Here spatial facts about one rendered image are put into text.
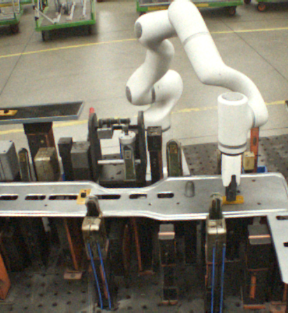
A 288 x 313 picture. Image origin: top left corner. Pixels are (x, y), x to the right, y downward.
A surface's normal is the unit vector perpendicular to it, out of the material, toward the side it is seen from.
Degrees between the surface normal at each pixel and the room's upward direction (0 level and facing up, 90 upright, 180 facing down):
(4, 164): 90
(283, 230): 0
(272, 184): 0
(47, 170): 90
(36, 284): 0
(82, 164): 90
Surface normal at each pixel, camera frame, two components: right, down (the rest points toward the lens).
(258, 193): -0.07, -0.86
